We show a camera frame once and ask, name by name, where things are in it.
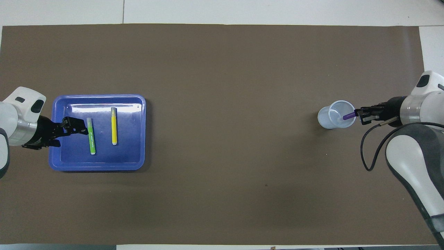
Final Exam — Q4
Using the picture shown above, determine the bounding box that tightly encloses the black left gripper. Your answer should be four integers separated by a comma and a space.
23, 115, 89, 150

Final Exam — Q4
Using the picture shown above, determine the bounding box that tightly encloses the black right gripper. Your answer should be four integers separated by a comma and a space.
354, 97, 406, 126

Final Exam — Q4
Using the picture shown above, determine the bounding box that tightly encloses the green marker pen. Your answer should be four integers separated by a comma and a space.
86, 117, 96, 155

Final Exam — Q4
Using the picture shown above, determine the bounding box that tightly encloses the yellow marker pen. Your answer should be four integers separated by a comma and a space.
111, 107, 118, 145

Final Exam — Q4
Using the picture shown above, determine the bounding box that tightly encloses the translucent plastic cup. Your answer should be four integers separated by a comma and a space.
317, 100, 357, 129

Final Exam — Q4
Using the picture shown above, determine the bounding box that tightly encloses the blue plastic tray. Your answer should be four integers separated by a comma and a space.
49, 94, 146, 172

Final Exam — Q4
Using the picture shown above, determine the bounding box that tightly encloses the brown table mat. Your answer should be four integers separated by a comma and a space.
0, 24, 443, 245

